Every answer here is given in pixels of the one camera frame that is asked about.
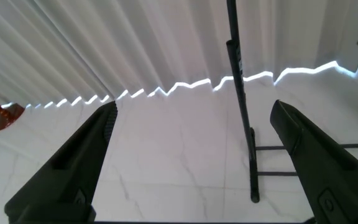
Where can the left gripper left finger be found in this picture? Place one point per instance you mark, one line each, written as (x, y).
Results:
(70, 174)

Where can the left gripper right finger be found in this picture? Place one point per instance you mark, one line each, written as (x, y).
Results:
(328, 174)

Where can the black clothes rack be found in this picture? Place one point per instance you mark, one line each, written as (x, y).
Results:
(253, 174)

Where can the white curtain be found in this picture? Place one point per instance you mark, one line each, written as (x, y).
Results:
(135, 37)

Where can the reddish brown round stand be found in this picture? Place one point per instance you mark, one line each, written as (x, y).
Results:
(6, 119)

